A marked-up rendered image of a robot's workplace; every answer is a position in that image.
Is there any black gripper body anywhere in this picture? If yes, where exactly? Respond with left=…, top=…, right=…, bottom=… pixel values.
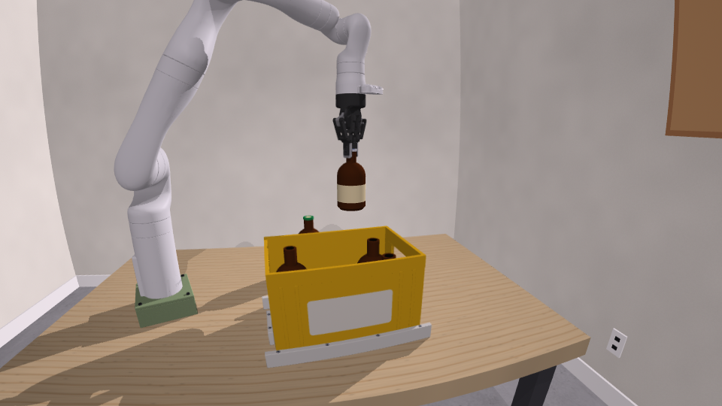
left=335, top=93, right=366, bottom=129

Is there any brown glass bottle with white label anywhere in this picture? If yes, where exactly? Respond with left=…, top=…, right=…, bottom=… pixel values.
left=299, top=216, right=319, bottom=234

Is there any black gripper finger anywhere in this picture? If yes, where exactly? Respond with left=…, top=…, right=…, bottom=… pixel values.
left=333, top=113, right=356, bottom=158
left=351, top=115, right=366, bottom=157

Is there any white flat bar with screws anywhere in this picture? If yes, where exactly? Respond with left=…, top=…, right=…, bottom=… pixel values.
left=265, top=311, right=432, bottom=368

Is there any yellow crate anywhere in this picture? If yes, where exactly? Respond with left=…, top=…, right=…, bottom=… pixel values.
left=265, top=226, right=426, bottom=350

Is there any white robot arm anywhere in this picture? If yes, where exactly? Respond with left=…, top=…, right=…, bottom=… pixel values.
left=114, top=0, right=383, bottom=299

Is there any brown glass bottle with beige label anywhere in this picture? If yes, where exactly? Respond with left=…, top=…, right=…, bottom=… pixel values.
left=337, top=149, right=366, bottom=211

